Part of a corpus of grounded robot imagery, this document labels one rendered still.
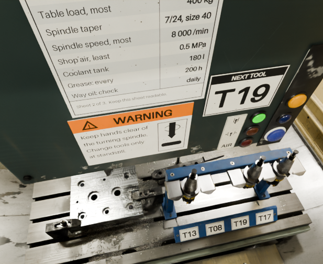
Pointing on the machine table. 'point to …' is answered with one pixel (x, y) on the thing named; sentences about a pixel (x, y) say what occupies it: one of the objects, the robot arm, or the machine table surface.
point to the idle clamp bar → (172, 168)
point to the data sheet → (125, 50)
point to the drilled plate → (115, 216)
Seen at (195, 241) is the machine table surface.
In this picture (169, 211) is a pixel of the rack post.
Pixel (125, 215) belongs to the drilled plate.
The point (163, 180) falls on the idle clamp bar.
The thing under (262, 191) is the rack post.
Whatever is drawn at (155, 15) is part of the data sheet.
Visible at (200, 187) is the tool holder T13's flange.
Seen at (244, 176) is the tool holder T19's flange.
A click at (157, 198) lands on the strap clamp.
